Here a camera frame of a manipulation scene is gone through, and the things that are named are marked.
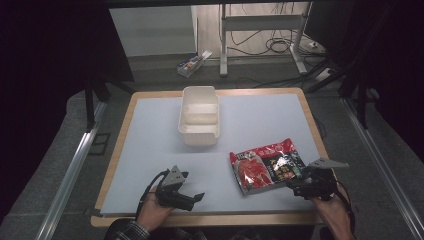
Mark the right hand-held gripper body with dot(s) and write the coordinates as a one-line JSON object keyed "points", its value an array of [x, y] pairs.
{"points": [[318, 183]]}

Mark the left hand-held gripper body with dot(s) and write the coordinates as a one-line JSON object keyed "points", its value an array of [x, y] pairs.
{"points": [[173, 193]]}

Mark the red snack packet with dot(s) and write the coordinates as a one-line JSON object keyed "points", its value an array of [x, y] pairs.
{"points": [[263, 166]]}

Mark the white plastic container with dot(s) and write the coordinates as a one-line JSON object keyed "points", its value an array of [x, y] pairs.
{"points": [[199, 116]]}

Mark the person's left hand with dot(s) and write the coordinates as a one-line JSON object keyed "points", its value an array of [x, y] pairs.
{"points": [[152, 208]]}

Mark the person's right hand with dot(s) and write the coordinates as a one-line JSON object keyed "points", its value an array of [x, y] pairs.
{"points": [[333, 215]]}

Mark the pale blue table mat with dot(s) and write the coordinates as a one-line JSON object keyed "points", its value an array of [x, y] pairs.
{"points": [[160, 140]]}

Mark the black tripod stand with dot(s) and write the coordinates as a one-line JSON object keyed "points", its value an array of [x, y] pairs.
{"points": [[360, 96], [91, 100]]}

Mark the white power strip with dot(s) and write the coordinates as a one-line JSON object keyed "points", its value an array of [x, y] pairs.
{"points": [[324, 75]]}

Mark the small printed cardboard box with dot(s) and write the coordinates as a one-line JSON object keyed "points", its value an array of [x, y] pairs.
{"points": [[193, 64]]}

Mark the black curtain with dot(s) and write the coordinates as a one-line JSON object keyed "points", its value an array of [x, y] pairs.
{"points": [[393, 66], [43, 66]]}

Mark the white cabinet panel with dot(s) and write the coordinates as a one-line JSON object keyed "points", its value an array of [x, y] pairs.
{"points": [[153, 30]]}

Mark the aluminium floor rail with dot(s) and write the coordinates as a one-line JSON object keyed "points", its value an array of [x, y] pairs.
{"points": [[383, 166], [71, 166]]}

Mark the white metal stand frame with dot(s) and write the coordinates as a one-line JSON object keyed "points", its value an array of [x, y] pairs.
{"points": [[263, 22]]}

